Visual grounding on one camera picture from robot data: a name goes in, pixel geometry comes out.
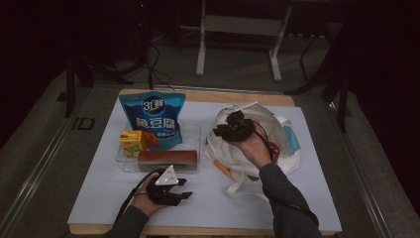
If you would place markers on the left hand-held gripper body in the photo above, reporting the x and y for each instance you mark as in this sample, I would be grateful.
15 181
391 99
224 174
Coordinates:
161 193

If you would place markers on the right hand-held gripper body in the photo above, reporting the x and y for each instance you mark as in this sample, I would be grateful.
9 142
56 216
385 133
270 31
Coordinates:
241 130

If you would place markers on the white canvas tote bag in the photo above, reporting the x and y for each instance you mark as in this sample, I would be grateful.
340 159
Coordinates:
224 155

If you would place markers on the brown box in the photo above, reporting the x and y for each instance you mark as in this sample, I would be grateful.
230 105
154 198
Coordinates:
168 157

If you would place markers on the clear plastic tray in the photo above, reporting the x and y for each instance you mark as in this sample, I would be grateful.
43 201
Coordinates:
191 139

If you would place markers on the blue snack pouch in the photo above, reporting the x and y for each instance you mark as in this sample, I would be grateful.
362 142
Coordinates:
155 115

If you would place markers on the person's left hand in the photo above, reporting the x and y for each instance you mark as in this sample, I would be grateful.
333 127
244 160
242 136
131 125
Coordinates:
143 201

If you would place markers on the person's right hand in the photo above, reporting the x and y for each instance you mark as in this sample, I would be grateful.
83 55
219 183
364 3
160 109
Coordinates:
257 150

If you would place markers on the white metal stand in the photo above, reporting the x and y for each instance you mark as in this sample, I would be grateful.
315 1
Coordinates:
242 25

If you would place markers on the black stand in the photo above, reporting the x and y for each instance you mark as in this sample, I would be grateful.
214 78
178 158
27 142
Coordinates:
70 86
343 99

